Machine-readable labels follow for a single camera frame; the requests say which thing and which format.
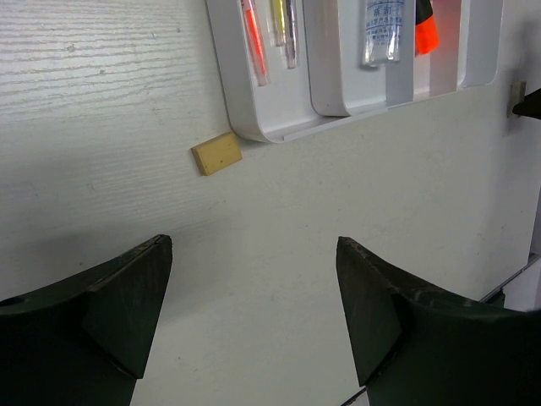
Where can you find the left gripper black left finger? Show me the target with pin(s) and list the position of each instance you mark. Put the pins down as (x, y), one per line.
(85, 340)

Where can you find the white compartment tray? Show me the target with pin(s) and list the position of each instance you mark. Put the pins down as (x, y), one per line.
(330, 86)

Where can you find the white eraser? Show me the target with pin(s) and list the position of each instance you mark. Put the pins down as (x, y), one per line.
(517, 95)

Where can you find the yellow pen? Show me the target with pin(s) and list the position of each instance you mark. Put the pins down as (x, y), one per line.
(279, 22)

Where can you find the grey pen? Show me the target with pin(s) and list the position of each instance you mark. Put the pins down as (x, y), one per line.
(291, 33)

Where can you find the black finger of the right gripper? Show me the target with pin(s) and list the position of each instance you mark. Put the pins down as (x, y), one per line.
(530, 106)

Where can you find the orange pen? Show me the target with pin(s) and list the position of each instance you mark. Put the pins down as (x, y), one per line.
(255, 41)

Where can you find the beige eraser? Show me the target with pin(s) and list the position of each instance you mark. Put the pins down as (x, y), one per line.
(216, 154)

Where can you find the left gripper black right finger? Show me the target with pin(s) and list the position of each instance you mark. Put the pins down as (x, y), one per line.
(414, 343)

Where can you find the orange highlighter black cap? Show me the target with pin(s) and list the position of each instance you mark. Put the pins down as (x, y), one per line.
(426, 33)

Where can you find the small blue-capped bottle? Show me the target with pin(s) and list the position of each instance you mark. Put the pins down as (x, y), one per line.
(383, 22)

